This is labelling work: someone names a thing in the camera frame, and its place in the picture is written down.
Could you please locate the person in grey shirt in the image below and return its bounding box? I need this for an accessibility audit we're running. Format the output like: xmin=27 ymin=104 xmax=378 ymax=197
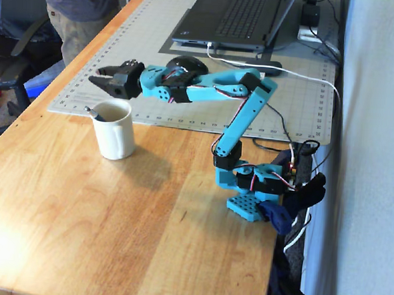
xmin=41 ymin=0 xmax=125 ymax=67

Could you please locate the grey gridded cutting mat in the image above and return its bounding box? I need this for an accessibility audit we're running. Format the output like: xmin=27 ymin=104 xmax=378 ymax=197
xmin=46 ymin=0 xmax=341 ymax=145

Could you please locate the white cable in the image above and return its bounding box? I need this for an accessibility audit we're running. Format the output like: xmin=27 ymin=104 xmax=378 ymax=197
xmin=194 ymin=43 xmax=345 ymax=257

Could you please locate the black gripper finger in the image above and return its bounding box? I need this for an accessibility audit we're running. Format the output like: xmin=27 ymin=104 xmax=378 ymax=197
xmin=97 ymin=65 xmax=123 ymax=78
xmin=87 ymin=75 xmax=117 ymax=96

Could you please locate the black device on stand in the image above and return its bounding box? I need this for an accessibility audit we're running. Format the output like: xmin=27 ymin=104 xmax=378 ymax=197
xmin=297 ymin=0 xmax=324 ymax=42

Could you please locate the blue ballpoint pen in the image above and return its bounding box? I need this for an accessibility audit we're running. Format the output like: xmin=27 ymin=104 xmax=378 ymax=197
xmin=83 ymin=105 xmax=108 ymax=123

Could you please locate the thin black cable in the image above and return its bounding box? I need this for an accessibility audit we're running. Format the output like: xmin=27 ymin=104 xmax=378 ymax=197
xmin=262 ymin=103 xmax=323 ymax=158

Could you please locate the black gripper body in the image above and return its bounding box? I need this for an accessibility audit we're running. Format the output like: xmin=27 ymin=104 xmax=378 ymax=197
xmin=111 ymin=58 xmax=146 ymax=101

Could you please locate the black usb hub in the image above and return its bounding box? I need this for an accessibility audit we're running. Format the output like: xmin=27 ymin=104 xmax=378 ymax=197
xmin=244 ymin=59 xmax=283 ymax=77

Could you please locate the blue black bar clamp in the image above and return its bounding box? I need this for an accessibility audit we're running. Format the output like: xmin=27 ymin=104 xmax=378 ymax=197
xmin=254 ymin=147 xmax=329 ymax=295

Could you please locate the black office chair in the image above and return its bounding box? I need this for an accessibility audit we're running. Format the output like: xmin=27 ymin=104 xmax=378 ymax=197
xmin=0 ymin=0 xmax=75 ymax=145

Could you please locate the blue floor item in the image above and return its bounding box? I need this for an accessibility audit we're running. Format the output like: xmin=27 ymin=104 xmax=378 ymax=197
xmin=22 ymin=56 xmax=70 ymax=101

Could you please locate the black computer mouse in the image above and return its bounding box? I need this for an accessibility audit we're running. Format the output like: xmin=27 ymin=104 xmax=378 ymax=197
xmin=165 ymin=54 xmax=210 ymax=76

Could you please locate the white ceramic mug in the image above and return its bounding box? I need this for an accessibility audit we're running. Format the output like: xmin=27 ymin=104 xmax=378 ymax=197
xmin=88 ymin=97 xmax=140 ymax=162

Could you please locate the black laptop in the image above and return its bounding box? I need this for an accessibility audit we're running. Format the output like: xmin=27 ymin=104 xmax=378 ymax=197
xmin=171 ymin=0 xmax=299 ymax=56

